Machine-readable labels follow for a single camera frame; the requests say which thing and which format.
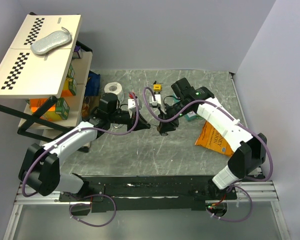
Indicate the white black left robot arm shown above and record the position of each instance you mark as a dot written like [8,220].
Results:
[40,169]

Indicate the orange honey dijon chip bag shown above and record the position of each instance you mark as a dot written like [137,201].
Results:
[211,139]

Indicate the checkerboard calibration board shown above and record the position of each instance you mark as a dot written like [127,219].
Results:
[25,75]

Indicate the green orange juice carton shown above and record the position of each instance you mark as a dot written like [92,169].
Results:
[69,88]

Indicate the green yellow tea box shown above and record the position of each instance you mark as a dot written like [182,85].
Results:
[58,112]

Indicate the green tea box upper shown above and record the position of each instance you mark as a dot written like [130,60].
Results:
[70,72]

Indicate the silver glitter pouch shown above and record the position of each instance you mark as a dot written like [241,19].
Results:
[52,41]

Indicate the blue snack bag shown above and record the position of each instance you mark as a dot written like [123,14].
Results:
[92,87]

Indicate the yellow padlock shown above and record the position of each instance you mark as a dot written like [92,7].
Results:
[157,87]

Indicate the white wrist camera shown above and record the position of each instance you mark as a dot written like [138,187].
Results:
[133,104]
[155,101]

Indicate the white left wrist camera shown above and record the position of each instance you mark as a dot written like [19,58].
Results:
[133,104]

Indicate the aluminium rail frame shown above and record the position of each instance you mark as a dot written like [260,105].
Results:
[41,167]

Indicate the black frame beige shelf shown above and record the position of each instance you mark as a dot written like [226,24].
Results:
[32,126]

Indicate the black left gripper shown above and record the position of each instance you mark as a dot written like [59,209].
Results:
[141,123]

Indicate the teal white small box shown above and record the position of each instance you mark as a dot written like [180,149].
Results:
[190,116]

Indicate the large brass padlock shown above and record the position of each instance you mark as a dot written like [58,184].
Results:
[117,126]

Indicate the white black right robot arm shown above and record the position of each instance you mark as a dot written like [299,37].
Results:
[249,149]

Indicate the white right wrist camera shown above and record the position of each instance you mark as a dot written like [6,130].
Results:
[155,101]

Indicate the purple white small box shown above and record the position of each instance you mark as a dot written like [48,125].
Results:
[77,53]

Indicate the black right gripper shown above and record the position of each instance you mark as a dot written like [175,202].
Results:
[167,126]

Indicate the small brass padlock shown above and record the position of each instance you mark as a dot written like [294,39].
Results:
[162,130]

